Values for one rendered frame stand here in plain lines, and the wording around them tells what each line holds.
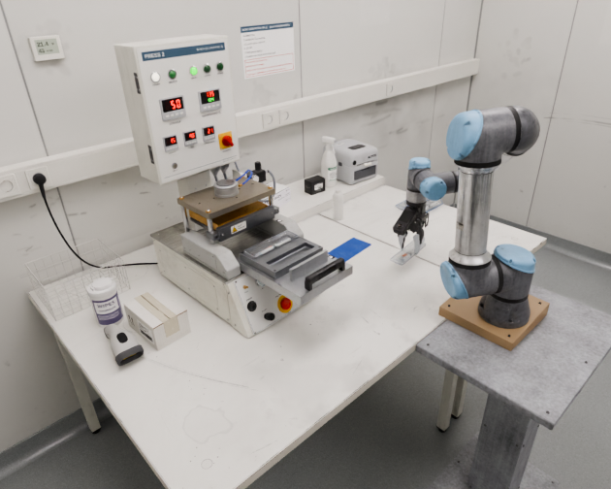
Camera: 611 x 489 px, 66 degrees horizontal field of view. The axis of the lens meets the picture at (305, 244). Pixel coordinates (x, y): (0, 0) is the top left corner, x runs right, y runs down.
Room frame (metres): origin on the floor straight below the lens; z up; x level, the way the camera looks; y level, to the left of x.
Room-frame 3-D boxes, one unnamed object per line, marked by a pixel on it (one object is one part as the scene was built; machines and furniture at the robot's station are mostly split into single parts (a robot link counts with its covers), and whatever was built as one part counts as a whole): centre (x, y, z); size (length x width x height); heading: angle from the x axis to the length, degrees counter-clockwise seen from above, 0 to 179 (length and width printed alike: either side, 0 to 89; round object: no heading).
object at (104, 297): (1.24, 0.65, 0.83); 0.09 x 0.09 x 0.15
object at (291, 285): (1.22, 0.04, 0.97); 0.30 x 0.22 x 0.08; 44
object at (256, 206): (1.44, 0.25, 1.07); 0.22 x 0.17 x 0.10; 134
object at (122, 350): (1.10, 0.58, 0.79); 0.20 x 0.08 x 0.08; 42
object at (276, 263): (1.25, 0.07, 0.98); 0.20 x 0.17 x 0.03; 134
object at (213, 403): (1.56, 0.01, 0.37); 1.70 x 1.16 x 0.75; 132
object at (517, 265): (1.16, -0.60, 0.95); 0.13 x 0.12 x 0.14; 99
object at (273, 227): (1.48, 0.10, 0.97); 0.26 x 0.05 x 0.07; 44
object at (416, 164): (1.55, -0.41, 1.11); 0.09 x 0.08 x 0.11; 9
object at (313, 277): (1.12, -0.05, 0.99); 0.15 x 0.02 x 0.04; 134
